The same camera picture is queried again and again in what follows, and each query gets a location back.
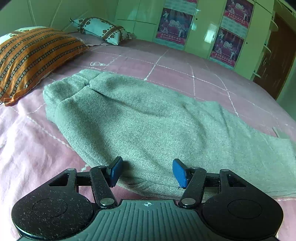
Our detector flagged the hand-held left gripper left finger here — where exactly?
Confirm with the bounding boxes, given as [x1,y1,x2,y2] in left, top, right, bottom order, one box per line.
[47,156,124,208]

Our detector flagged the pink checked bed sheet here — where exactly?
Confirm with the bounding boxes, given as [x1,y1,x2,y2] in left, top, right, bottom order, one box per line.
[0,32,296,241]

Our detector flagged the white patterned pillow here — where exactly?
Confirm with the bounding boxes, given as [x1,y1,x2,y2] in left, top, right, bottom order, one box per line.
[70,17,134,46]

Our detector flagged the brown wooden door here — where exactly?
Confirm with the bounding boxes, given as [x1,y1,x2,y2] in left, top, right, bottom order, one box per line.
[253,13,296,100]

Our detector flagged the white corner shelves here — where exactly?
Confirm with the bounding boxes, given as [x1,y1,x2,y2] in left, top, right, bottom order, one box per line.
[252,10,279,80]

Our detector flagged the pink flat pillow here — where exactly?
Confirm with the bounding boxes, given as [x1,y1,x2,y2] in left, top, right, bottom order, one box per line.
[69,32,110,47]

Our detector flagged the grey pants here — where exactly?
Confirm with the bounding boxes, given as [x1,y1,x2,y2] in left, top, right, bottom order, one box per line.
[43,69,296,201]

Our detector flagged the orange striped pillow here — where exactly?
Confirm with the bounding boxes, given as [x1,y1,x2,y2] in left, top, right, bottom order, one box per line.
[0,27,90,107]

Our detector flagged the white bed headboard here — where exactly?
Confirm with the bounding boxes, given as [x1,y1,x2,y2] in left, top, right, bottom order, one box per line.
[0,0,73,37]

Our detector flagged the white glossy wardrobe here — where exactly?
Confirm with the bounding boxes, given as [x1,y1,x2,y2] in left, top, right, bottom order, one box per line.
[114,0,276,80]

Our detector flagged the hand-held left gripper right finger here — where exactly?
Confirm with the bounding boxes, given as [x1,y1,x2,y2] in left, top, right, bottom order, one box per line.
[172,159,248,209]

